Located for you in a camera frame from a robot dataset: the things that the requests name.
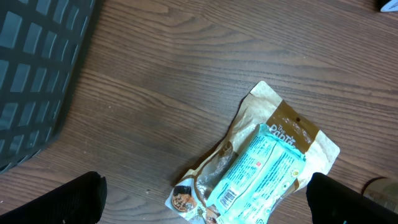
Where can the brown snack pouch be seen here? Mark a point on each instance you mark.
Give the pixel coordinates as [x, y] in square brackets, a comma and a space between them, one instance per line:
[262, 105]

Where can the white barcode scanner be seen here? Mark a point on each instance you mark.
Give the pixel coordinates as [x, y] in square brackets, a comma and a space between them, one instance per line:
[387, 5]

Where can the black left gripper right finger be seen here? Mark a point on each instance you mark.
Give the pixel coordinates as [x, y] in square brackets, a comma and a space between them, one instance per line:
[331, 202]

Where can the teal wipes pack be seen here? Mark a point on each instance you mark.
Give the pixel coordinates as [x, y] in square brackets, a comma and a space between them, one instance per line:
[262, 173]

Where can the grey plastic mesh basket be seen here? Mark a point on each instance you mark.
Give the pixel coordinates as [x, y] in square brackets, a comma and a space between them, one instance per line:
[43, 48]

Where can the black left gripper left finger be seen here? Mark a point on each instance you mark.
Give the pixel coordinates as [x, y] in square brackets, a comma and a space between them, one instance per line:
[80, 201]

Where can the green lid Knorr jar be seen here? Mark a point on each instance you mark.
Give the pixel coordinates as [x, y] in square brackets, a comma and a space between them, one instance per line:
[383, 191]

